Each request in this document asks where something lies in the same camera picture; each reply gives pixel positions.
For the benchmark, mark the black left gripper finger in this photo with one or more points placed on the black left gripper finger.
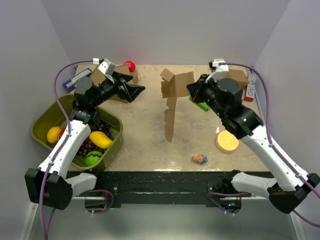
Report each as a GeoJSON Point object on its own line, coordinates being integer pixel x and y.
{"type": "Point", "coordinates": [118, 76]}
{"type": "Point", "coordinates": [130, 92]}

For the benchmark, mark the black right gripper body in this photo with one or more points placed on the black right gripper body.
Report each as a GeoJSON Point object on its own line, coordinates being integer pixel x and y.
{"type": "Point", "coordinates": [206, 90]}

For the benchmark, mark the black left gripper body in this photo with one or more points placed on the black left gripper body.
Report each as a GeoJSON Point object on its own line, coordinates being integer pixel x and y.
{"type": "Point", "coordinates": [104, 92]}

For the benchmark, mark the brown cardboard box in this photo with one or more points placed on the brown cardboard box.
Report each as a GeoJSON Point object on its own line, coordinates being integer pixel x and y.
{"type": "Point", "coordinates": [173, 86]}

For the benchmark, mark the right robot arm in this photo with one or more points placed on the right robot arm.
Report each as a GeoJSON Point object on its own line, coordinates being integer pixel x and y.
{"type": "Point", "coordinates": [290, 184]}

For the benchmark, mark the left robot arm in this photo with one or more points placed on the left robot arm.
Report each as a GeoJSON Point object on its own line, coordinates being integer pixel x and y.
{"type": "Point", "coordinates": [48, 184]}

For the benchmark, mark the medium brown box on top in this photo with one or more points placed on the medium brown box on top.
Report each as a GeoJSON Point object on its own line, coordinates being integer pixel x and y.
{"type": "Point", "coordinates": [122, 69]}

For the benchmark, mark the green paper box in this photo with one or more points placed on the green paper box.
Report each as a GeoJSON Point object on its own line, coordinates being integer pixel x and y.
{"type": "Point", "coordinates": [201, 105]}

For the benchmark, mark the large flat brown box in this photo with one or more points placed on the large flat brown box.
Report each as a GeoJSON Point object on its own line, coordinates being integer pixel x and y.
{"type": "Point", "coordinates": [97, 77]}

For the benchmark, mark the small brown cube box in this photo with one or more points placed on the small brown cube box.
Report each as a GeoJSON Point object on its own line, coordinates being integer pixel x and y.
{"type": "Point", "coordinates": [239, 75]}

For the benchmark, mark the red white toothpaste box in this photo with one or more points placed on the red white toothpaste box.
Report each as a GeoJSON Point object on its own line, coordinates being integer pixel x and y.
{"type": "Point", "coordinates": [250, 88]}

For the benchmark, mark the purple toothpaste box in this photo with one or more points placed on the purple toothpaste box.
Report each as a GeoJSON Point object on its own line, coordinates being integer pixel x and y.
{"type": "Point", "coordinates": [70, 84]}

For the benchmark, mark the red apple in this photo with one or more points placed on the red apple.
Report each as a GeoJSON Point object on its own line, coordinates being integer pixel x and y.
{"type": "Point", "coordinates": [131, 66]}

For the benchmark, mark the orange round disc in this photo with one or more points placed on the orange round disc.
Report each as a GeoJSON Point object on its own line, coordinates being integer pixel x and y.
{"type": "Point", "coordinates": [227, 142]}

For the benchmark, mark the yellow mango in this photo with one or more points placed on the yellow mango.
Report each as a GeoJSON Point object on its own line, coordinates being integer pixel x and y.
{"type": "Point", "coordinates": [100, 139]}

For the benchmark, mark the purple grapes bunch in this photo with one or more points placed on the purple grapes bunch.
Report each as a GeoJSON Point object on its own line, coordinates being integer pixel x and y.
{"type": "Point", "coordinates": [87, 145]}

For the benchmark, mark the small colourful toy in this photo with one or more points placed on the small colourful toy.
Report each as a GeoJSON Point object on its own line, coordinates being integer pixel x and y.
{"type": "Point", "coordinates": [200, 159]}

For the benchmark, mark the red dragon fruit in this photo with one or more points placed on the red dragon fruit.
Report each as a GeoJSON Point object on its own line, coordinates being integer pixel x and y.
{"type": "Point", "coordinates": [61, 133]}

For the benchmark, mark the green striped ball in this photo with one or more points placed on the green striped ball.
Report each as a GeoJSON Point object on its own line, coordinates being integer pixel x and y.
{"type": "Point", "coordinates": [92, 158]}

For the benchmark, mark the olive green plastic bin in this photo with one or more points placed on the olive green plastic bin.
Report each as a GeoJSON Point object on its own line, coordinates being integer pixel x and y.
{"type": "Point", "coordinates": [53, 116]}

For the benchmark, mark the yellow lemon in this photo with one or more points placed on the yellow lemon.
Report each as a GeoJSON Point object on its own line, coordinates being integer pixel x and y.
{"type": "Point", "coordinates": [52, 135]}

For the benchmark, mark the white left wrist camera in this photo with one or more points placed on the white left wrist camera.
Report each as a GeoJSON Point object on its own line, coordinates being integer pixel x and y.
{"type": "Point", "coordinates": [106, 67]}

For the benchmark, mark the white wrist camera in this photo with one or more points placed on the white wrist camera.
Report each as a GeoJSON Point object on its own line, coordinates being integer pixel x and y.
{"type": "Point", "coordinates": [219, 69]}
{"type": "Point", "coordinates": [106, 67]}

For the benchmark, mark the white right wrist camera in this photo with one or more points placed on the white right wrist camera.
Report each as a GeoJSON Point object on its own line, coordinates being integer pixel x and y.
{"type": "Point", "coordinates": [219, 69]}

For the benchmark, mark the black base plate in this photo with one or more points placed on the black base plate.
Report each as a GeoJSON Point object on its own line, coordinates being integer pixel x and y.
{"type": "Point", "coordinates": [162, 187]}

